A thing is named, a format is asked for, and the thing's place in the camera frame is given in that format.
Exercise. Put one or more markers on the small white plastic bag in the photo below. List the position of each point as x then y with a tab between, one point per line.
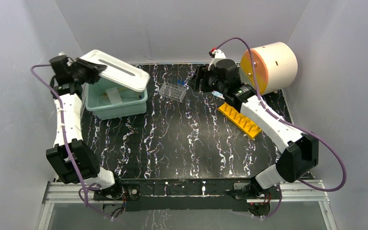
114	95

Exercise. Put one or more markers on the aluminium frame rail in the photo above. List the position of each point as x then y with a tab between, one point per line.
57	192

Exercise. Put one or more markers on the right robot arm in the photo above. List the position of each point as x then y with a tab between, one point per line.
299	151

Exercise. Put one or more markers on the white plastic box lid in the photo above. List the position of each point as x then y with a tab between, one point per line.
119	71

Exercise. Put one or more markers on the teal plastic bin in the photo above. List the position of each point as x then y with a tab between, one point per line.
97	102

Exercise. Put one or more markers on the clear plastic well plate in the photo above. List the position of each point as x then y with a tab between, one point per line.
173	92

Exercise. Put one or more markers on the cylindrical drawer cabinet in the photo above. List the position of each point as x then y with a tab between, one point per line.
276	66

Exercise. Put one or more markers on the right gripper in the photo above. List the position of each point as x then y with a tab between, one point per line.
201	71

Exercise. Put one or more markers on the clear test tube blue cap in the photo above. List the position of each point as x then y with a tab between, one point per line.
181	84

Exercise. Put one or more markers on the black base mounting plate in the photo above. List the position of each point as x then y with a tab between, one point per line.
236	194

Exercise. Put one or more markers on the blue packaged item card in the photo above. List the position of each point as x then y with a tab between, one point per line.
218	94

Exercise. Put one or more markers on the yellow test tube rack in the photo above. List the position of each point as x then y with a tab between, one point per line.
246	125

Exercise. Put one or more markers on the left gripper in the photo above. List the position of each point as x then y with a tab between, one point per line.
86	72

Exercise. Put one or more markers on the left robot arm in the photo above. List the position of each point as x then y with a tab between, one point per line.
70	156

